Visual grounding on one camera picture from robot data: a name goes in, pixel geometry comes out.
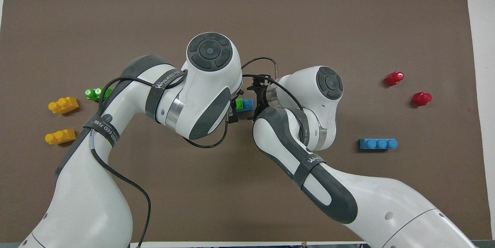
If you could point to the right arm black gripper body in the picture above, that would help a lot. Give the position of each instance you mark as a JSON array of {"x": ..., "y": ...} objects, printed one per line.
[{"x": 262, "y": 99}]

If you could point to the plain green two-stud block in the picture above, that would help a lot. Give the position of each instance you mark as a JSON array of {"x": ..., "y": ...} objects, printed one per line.
[{"x": 239, "y": 105}]

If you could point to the blue three-stud block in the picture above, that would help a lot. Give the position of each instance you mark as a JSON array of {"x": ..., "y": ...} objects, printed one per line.
[
  {"x": 378, "y": 144},
  {"x": 248, "y": 105}
]

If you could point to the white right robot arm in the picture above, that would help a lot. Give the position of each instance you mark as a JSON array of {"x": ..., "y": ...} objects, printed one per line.
[{"x": 386, "y": 209}]

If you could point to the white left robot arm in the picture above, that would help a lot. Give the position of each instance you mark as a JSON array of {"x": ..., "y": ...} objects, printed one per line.
[{"x": 89, "y": 201}]

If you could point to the red single-stud block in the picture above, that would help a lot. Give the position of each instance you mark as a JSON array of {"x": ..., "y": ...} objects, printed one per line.
[
  {"x": 420, "y": 99},
  {"x": 394, "y": 79}
]

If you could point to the green block with white stickers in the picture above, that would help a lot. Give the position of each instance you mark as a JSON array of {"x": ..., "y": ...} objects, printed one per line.
[{"x": 93, "y": 94}]

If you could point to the yellow two-stud block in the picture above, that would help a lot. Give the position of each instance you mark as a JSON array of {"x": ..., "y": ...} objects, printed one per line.
[
  {"x": 64, "y": 106},
  {"x": 60, "y": 137}
]

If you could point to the brown paper table mat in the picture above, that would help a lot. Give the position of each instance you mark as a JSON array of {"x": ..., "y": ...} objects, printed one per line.
[{"x": 247, "y": 201}]

